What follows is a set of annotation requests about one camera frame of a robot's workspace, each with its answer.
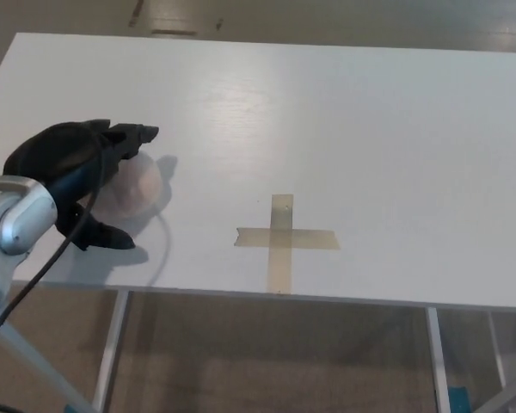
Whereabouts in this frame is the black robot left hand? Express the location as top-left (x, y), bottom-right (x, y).
top-left (3, 119), bottom-right (160, 252)

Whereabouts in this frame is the pink dumpling plush toy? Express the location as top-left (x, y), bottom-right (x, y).
top-left (89, 150), bottom-right (163, 219)

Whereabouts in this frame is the white table leg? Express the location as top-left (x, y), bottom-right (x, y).
top-left (488, 312), bottom-right (508, 388)
top-left (427, 307), bottom-right (452, 413)
top-left (92, 288), bottom-right (130, 413)

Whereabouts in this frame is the light blue metal bar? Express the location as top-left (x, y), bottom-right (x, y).
top-left (0, 317), bottom-right (95, 413)

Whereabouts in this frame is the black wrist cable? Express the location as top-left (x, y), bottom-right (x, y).
top-left (0, 150), bottom-right (108, 410)

